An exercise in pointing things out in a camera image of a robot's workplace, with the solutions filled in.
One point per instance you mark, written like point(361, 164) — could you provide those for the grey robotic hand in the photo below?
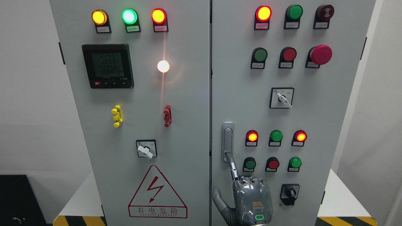
point(253, 203)

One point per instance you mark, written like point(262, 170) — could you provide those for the red push button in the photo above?
point(287, 56)
point(272, 164)

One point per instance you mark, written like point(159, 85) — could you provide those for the grey electrical cabinet door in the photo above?
point(242, 95)
point(183, 147)

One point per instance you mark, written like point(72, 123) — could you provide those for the red push button upper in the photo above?
point(287, 56)

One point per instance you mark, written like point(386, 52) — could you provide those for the red terminal connector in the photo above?
point(167, 115)

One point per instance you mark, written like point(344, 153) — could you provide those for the red emergency stop mushroom button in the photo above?
point(318, 56)

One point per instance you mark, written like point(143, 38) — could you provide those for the green indicator light right top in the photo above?
point(292, 17)

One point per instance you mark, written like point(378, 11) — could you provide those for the green push button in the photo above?
point(249, 164)
point(294, 164)
point(258, 59)

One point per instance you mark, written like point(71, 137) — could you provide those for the black box lower left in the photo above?
point(18, 204)

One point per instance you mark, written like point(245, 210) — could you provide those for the red-yellow indicator light left door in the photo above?
point(159, 19)

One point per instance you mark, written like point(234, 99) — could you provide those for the green indicator lower middle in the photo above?
point(275, 138)

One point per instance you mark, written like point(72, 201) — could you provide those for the red push button lower middle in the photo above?
point(272, 164)

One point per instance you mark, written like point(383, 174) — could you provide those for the black digital power meter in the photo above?
point(108, 66)

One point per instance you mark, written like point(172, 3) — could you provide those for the dark red buzzer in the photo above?
point(322, 17)

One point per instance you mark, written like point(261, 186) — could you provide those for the white platform with hazard stripes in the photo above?
point(339, 207)

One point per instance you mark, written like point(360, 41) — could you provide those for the yellow terminal connector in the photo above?
point(117, 115)

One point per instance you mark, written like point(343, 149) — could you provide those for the black rotary knob switch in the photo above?
point(289, 193)

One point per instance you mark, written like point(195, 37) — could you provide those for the white rotary switch upper right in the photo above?
point(281, 98)

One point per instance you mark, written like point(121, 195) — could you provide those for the white glowing indicator light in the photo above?
point(163, 66)

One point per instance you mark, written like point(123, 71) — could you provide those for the silver door handle lock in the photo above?
point(227, 140)

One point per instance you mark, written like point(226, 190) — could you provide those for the green push button lower right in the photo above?
point(294, 164)

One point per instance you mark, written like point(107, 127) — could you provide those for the yellow indicator light top left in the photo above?
point(101, 21)

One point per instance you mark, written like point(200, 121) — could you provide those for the green push button upper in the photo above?
point(258, 59)

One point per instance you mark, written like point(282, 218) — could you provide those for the red lit indicator lower left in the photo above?
point(251, 139)

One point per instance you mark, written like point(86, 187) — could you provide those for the grey electrical cabinet left door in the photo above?
point(183, 147)

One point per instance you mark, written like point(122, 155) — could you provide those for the red lit indicator lower right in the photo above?
point(299, 138)

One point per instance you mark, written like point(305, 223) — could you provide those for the green push button lower left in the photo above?
point(249, 164)

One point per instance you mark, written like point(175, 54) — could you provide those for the green lit indicator light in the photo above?
point(131, 20)

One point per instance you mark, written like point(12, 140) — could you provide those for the red electrical danger warning sign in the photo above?
point(156, 198)

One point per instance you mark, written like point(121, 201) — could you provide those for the red-yellow indicator light right top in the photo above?
point(262, 17)

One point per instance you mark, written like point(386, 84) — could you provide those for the red lit indicator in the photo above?
point(299, 138)
point(251, 139)

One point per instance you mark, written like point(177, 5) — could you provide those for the white rotary switch left door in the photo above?
point(146, 148)

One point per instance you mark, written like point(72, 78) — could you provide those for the grey electrical cabinet right door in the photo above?
point(242, 95)

